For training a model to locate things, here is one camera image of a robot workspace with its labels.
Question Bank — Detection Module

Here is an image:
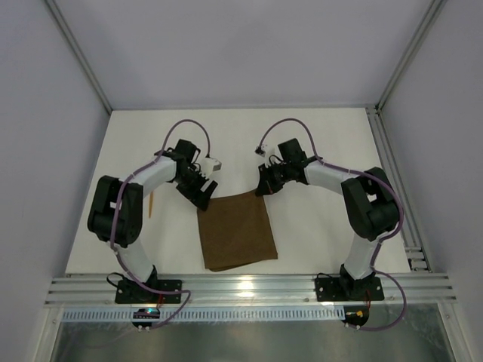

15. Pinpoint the right corner aluminium post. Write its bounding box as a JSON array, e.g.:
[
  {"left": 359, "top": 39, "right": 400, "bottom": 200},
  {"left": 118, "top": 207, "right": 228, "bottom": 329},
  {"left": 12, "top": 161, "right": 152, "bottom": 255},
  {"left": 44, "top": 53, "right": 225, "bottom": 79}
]
[{"left": 375, "top": 0, "right": 448, "bottom": 114}]

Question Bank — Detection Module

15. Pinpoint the slotted cable duct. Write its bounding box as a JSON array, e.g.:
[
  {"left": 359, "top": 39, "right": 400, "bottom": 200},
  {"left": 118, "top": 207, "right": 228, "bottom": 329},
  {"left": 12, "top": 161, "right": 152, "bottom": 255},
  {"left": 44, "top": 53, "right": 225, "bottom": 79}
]
[{"left": 61, "top": 305, "right": 343, "bottom": 323}]

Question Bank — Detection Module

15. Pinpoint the aluminium rail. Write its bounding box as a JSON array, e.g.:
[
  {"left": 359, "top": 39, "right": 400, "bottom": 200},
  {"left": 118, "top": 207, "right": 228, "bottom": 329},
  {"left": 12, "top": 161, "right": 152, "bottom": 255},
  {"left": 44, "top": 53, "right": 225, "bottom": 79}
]
[
  {"left": 365, "top": 106, "right": 433, "bottom": 273},
  {"left": 45, "top": 273, "right": 457, "bottom": 306}
]

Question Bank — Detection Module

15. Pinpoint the right side aluminium rail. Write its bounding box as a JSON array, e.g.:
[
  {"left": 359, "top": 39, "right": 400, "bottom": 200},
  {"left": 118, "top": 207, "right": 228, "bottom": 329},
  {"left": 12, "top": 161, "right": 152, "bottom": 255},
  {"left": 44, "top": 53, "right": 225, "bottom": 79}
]
[{"left": 365, "top": 106, "right": 433, "bottom": 273}]

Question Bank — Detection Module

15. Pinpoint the orange plastic fork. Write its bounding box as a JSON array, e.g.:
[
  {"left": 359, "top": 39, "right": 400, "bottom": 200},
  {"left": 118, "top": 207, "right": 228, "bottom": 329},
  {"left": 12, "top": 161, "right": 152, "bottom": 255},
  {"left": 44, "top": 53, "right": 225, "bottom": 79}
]
[{"left": 148, "top": 192, "right": 154, "bottom": 218}]

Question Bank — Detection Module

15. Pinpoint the corner aluminium post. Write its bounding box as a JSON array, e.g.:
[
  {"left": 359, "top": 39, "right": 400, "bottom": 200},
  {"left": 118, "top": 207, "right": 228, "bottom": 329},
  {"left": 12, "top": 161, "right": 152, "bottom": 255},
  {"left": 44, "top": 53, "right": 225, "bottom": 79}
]
[
  {"left": 43, "top": 0, "right": 113, "bottom": 115},
  {"left": 375, "top": 0, "right": 448, "bottom": 114}
]

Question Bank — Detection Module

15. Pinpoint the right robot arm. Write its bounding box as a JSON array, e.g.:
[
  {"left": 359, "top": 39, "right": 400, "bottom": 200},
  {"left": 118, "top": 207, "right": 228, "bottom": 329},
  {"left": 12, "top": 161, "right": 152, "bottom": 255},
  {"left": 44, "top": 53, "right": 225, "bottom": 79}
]
[{"left": 255, "top": 139, "right": 401, "bottom": 302}]

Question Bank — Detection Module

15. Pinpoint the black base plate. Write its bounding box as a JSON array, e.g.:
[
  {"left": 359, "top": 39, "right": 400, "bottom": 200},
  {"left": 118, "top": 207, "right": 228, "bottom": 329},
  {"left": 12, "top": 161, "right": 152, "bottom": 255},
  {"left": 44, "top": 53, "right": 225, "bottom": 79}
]
[
  {"left": 314, "top": 273, "right": 385, "bottom": 302},
  {"left": 114, "top": 278, "right": 183, "bottom": 305}
]

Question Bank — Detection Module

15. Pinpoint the left black connector board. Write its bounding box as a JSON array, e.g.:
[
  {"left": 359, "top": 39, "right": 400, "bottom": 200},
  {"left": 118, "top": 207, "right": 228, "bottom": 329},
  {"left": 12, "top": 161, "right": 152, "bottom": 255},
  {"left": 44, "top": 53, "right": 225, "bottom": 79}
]
[{"left": 131, "top": 307, "right": 160, "bottom": 331}]

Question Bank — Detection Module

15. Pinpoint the right black connector board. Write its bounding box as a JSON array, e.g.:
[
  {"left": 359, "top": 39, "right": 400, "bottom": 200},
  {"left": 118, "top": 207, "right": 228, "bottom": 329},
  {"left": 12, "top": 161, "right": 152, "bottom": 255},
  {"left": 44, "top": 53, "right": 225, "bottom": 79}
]
[{"left": 342, "top": 305, "right": 370, "bottom": 330}]

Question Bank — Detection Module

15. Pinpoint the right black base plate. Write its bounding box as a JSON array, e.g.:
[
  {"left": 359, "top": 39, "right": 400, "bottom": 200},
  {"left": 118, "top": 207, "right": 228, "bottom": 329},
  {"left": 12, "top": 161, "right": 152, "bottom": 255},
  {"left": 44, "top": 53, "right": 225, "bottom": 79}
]
[{"left": 314, "top": 273, "right": 385, "bottom": 302}]

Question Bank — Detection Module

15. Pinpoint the front aluminium rail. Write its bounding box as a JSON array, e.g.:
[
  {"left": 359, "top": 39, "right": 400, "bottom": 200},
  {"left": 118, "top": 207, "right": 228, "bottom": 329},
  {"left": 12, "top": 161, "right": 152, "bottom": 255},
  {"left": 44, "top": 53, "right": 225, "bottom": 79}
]
[{"left": 45, "top": 273, "right": 457, "bottom": 306}]

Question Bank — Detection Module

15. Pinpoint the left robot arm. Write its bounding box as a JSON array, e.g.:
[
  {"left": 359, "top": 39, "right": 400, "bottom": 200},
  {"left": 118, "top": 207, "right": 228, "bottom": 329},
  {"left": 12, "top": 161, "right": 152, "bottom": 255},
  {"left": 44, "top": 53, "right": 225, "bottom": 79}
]
[{"left": 87, "top": 140, "right": 222, "bottom": 304}]

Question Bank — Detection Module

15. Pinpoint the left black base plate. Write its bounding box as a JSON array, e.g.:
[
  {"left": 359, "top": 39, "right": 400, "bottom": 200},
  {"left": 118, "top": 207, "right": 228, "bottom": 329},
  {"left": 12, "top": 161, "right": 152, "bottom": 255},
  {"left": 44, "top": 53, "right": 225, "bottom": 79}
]
[{"left": 114, "top": 278, "right": 183, "bottom": 305}]

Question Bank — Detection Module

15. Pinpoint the black connector board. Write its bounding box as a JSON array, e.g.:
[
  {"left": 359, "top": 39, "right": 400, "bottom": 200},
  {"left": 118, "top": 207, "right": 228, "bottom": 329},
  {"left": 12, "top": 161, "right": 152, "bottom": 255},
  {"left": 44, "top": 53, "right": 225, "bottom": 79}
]
[
  {"left": 131, "top": 307, "right": 160, "bottom": 331},
  {"left": 342, "top": 305, "right": 370, "bottom": 330}
]

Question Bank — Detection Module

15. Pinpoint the left corner aluminium post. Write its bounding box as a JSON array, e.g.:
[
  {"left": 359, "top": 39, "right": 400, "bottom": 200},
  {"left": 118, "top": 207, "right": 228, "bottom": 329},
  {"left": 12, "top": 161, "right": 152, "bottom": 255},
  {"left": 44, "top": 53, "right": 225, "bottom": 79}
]
[{"left": 43, "top": 0, "right": 113, "bottom": 115}]

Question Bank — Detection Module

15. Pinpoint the brown cloth napkin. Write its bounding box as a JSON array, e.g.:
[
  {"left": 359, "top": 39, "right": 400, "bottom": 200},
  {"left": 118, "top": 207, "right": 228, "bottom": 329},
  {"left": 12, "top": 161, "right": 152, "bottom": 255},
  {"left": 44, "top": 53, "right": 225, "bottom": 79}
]
[{"left": 197, "top": 190, "right": 278, "bottom": 272}]

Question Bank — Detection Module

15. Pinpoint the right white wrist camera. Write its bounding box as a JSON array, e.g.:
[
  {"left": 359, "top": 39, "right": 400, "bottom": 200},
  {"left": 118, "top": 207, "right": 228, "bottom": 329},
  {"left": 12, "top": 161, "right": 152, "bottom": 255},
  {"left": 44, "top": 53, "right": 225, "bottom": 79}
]
[{"left": 255, "top": 144, "right": 275, "bottom": 167}]

